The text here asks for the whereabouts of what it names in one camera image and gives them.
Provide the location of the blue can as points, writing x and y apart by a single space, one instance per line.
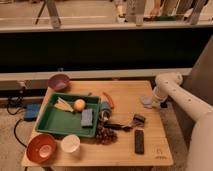
105 111

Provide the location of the black remote control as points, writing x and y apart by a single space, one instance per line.
139 142

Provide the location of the blue power box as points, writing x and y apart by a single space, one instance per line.
31 112

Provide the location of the white cup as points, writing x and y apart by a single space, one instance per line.
70 143

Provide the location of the green plastic tray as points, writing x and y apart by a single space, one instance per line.
55 121

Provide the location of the light blue towel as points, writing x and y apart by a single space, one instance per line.
146 101

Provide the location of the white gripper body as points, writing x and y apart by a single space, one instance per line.
159 98

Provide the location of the pale yellow corn husk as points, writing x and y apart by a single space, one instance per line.
63 105

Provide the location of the red orange bowl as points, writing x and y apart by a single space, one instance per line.
41 148

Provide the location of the blue grey sponge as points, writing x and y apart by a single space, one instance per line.
87 118

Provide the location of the black handled brush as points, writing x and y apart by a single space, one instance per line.
138 120

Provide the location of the purple bowl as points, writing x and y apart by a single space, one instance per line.
59 82

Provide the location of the dark grape bunch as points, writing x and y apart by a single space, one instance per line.
105 136

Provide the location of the orange round fruit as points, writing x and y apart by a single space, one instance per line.
79 105

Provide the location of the red chili pepper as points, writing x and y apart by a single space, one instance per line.
110 100

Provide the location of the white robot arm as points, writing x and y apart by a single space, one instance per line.
200 154

